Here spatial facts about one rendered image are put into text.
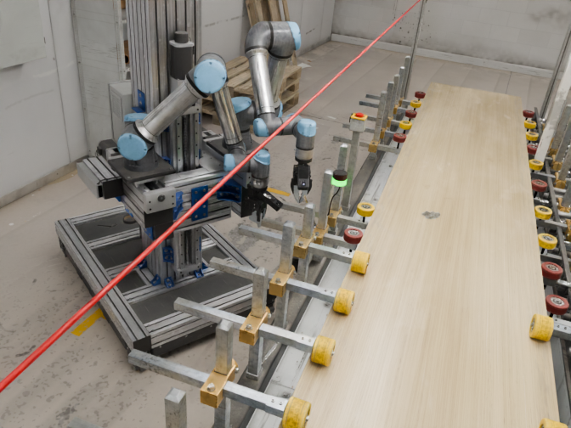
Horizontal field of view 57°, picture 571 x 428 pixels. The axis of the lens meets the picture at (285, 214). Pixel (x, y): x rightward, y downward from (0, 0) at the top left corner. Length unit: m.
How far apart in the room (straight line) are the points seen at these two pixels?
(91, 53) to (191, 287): 2.24
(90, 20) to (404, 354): 3.50
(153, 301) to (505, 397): 1.85
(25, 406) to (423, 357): 1.85
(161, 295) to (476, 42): 7.81
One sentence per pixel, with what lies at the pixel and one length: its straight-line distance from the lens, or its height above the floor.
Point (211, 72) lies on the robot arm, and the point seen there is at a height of 1.52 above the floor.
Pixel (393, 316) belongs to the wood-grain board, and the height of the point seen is 0.90.
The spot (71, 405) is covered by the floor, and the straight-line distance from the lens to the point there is 2.78.
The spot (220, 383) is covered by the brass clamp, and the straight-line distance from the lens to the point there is 1.48.
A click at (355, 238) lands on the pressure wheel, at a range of 2.22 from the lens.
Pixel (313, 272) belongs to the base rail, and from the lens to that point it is 2.33.
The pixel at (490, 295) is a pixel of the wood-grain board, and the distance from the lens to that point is 2.09.
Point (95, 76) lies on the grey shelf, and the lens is 4.56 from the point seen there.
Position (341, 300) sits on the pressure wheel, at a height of 0.97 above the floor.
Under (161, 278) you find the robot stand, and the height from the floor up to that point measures 0.28.
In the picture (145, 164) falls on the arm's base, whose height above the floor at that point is 1.07.
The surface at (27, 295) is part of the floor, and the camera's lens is 3.46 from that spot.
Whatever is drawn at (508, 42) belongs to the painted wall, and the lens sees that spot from 9.74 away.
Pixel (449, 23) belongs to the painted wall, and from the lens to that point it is 9.77.
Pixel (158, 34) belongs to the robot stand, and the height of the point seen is 1.56.
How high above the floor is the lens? 2.07
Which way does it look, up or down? 30 degrees down
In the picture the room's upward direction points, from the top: 5 degrees clockwise
